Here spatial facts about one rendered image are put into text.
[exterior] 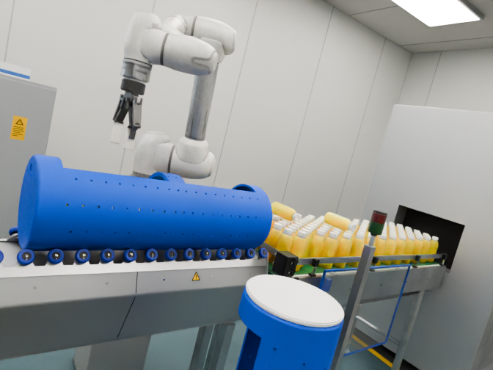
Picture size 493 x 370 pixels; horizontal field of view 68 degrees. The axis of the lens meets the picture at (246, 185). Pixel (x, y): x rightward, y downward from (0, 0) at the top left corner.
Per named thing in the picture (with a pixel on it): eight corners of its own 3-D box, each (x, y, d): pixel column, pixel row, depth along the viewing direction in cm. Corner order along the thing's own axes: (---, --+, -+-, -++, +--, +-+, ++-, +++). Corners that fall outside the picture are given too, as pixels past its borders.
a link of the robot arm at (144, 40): (117, 54, 111) (159, 65, 112) (126, 2, 109) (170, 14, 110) (126, 61, 121) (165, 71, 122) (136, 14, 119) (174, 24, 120)
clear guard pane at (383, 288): (296, 369, 167) (325, 271, 161) (385, 341, 217) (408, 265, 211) (297, 370, 167) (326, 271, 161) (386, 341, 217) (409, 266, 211)
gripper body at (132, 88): (118, 76, 118) (113, 105, 119) (128, 77, 111) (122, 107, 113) (140, 83, 123) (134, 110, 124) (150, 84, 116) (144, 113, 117)
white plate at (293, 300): (304, 275, 120) (302, 278, 120) (229, 272, 106) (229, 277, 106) (366, 321, 96) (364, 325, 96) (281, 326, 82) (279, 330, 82)
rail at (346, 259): (290, 264, 156) (292, 258, 156) (444, 257, 258) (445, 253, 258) (291, 265, 156) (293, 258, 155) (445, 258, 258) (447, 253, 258)
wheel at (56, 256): (46, 249, 106) (48, 247, 105) (63, 249, 109) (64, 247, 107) (45, 265, 104) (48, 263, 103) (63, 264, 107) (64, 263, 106)
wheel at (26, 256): (16, 249, 101) (17, 247, 100) (34, 249, 104) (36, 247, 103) (15, 266, 99) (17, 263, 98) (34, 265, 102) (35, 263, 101)
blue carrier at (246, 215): (13, 231, 119) (27, 147, 116) (226, 236, 175) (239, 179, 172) (26, 266, 98) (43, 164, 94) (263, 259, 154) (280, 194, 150)
